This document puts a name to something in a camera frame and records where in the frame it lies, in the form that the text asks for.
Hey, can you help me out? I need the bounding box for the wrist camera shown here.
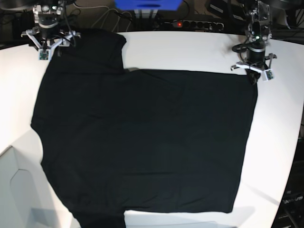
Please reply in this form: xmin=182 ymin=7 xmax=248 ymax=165
xmin=261 ymin=68 xmax=275 ymax=82
xmin=38 ymin=49 xmax=52 ymax=61

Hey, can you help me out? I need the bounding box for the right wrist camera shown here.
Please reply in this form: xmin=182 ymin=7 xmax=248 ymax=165
xmin=38 ymin=49 xmax=52 ymax=61

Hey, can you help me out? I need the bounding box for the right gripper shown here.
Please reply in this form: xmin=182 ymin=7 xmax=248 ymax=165
xmin=20 ymin=25 xmax=81 ymax=57

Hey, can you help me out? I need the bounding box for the black T-shirt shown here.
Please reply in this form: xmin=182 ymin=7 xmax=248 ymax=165
xmin=31 ymin=30 xmax=258 ymax=228

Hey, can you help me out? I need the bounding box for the white cable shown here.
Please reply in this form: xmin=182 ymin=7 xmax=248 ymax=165
xmin=71 ymin=0 xmax=133 ymax=33

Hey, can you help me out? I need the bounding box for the blue plastic bin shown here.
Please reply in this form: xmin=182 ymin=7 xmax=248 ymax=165
xmin=115 ymin=0 xmax=183 ymax=10

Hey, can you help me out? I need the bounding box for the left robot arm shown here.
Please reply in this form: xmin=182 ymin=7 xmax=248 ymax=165
xmin=230 ymin=0 xmax=277 ymax=85

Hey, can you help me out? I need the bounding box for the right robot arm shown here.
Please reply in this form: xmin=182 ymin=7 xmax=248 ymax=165
xmin=21 ymin=0 xmax=81 ymax=61

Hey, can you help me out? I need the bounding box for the black power strip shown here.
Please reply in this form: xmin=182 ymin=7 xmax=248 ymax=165
xmin=165 ymin=20 xmax=224 ymax=32

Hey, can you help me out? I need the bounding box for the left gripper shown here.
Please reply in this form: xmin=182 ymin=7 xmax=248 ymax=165
xmin=230 ymin=47 xmax=277 ymax=86

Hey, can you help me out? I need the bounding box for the black box labelled OpenArm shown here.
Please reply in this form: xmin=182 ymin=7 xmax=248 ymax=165
xmin=280 ymin=161 xmax=304 ymax=228

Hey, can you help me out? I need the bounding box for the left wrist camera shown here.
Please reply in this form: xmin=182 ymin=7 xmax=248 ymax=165
xmin=261 ymin=68 xmax=275 ymax=82

